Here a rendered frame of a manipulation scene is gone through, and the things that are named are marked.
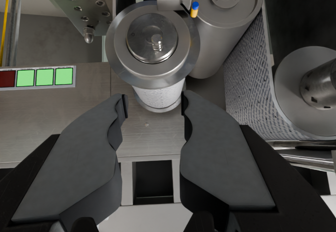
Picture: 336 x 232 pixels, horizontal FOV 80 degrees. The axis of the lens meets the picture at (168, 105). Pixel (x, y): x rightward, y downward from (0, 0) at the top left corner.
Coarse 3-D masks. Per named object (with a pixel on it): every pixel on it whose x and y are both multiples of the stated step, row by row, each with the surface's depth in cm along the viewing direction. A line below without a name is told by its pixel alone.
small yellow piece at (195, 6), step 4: (180, 4) 29; (192, 4) 26; (196, 4) 26; (184, 8) 29; (192, 8) 26; (196, 8) 26; (188, 12) 28; (192, 12) 27; (196, 12) 27; (192, 16) 28
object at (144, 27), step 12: (132, 24) 30; (144, 24) 30; (156, 24) 30; (168, 24) 30; (132, 36) 29; (144, 36) 29; (168, 36) 29; (132, 48) 29; (144, 48) 29; (168, 48) 29; (144, 60) 29; (156, 60) 29
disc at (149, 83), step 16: (112, 32) 32; (192, 32) 32; (112, 48) 31; (192, 48) 31; (112, 64) 31; (192, 64) 31; (128, 80) 30; (144, 80) 30; (160, 80) 30; (176, 80) 30
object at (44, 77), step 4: (40, 72) 64; (44, 72) 64; (48, 72) 64; (52, 72) 64; (40, 76) 63; (44, 76) 63; (48, 76) 63; (52, 76) 63; (36, 80) 63; (40, 80) 63; (44, 80) 63; (48, 80) 63; (36, 84) 63; (40, 84) 63; (44, 84) 63; (48, 84) 63
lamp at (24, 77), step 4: (20, 72) 64; (24, 72) 64; (28, 72) 64; (32, 72) 64; (20, 76) 63; (24, 76) 63; (28, 76) 63; (32, 76) 63; (20, 80) 63; (24, 80) 63; (28, 80) 63; (32, 80) 63; (20, 84) 63; (24, 84) 63; (28, 84) 63; (32, 84) 63
